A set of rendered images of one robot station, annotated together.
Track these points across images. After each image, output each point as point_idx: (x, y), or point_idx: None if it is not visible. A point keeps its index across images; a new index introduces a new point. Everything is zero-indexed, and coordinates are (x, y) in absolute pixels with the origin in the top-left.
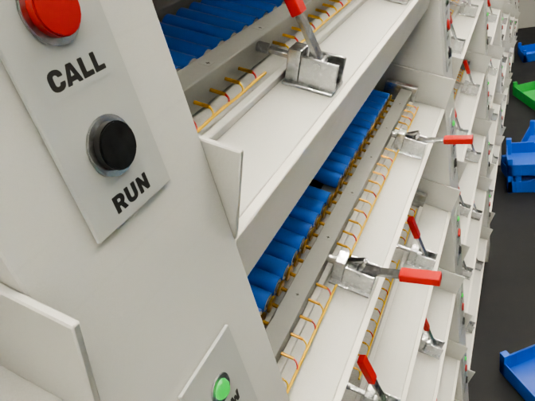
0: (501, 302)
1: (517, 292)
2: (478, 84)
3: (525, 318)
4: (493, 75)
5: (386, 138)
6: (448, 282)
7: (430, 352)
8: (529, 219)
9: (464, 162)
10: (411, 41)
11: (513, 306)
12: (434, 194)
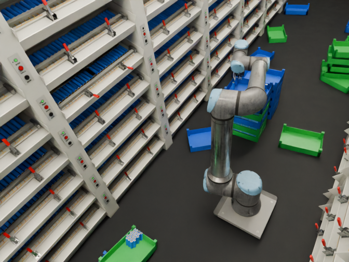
0: (201, 115)
1: (209, 113)
2: (192, 40)
3: (205, 121)
4: (229, 28)
5: (115, 64)
6: (153, 102)
7: (138, 118)
8: None
9: (159, 69)
10: (133, 37)
11: (204, 117)
12: (145, 77)
